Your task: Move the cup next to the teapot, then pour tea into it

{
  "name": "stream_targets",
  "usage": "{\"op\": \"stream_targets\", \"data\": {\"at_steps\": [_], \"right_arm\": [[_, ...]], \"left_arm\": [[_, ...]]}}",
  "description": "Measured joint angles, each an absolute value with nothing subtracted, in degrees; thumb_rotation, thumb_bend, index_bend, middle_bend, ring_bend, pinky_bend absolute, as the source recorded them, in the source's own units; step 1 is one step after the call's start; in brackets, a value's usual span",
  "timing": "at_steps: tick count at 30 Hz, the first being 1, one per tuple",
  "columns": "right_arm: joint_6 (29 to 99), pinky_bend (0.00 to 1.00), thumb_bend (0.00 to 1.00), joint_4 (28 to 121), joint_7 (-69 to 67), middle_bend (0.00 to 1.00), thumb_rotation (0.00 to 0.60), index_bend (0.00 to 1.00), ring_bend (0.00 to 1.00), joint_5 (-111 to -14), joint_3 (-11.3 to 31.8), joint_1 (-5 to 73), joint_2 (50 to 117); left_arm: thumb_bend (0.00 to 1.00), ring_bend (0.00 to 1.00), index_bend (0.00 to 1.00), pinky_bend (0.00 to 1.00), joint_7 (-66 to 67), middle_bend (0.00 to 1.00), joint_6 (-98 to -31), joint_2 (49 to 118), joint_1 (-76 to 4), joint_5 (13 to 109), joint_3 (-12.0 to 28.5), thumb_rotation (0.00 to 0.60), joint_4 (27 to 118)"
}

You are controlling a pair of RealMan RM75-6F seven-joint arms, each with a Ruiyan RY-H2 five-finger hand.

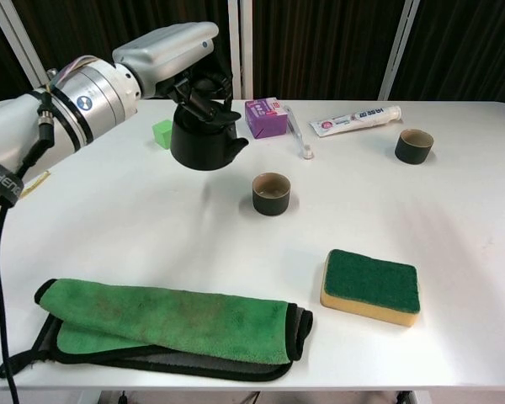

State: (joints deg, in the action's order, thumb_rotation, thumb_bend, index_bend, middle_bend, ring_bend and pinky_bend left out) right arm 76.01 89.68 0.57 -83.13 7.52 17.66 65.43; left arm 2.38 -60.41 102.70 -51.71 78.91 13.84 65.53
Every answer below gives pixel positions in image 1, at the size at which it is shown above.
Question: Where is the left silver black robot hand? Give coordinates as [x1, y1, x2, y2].
[111, 21, 242, 123]

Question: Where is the black cast iron teapot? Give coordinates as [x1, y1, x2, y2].
[169, 100, 250, 172]

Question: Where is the dark green ceramic cup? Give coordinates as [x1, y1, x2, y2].
[252, 172, 292, 218]
[394, 128, 434, 165]

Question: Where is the green cube block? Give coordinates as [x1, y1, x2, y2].
[151, 120, 173, 151]

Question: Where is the purple carton box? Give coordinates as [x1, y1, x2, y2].
[244, 97, 290, 140]

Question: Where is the white clear toothbrush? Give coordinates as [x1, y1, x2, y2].
[282, 104, 316, 160]

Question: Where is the black pleated curtain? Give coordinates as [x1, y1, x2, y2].
[0, 0, 505, 102]

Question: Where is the white toothpaste tube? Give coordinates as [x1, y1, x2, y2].
[309, 104, 403, 139]

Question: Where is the green microfibre cloth black trim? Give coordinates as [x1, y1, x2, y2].
[0, 277, 315, 382]

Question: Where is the green yellow scouring sponge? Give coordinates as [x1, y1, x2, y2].
[319, 248, 422, 327]

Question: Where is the white upright frame post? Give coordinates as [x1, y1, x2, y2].
[226, 0, 253, 101]

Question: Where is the white slanted frame post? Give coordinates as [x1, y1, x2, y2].
[0, 0, 51, 92]
[378, 0, 421, 101]

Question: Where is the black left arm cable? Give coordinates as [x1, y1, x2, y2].
[0, 94, 56, 404]

